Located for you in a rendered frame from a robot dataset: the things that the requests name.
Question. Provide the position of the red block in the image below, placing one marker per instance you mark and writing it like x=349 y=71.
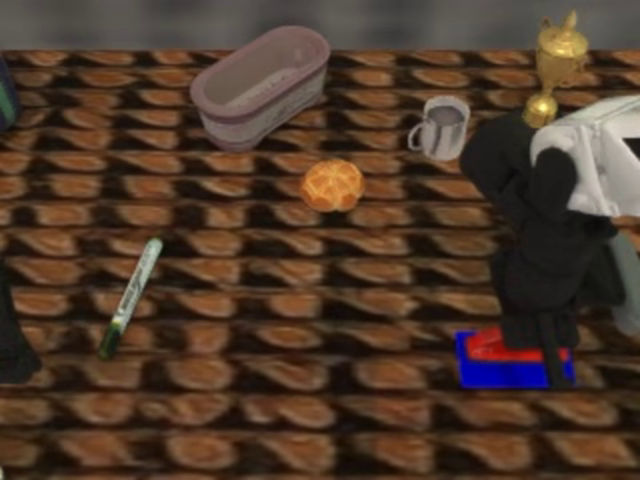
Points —
x=492 y=347

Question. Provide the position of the grey metal mug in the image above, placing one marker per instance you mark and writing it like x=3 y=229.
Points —
x=445 y=130

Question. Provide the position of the round bread roll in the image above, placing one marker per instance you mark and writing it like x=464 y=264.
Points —
x=331 y=186

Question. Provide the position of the gold trophy cup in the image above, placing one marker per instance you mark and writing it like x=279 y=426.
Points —
x=557 y=55

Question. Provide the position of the pink oval basket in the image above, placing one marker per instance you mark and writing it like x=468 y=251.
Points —
x=260 y=87

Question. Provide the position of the green and white marker pen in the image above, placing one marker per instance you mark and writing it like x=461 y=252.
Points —
x=131 y=297

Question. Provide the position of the dark blue green object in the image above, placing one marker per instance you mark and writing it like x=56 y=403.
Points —
x=6 y=95

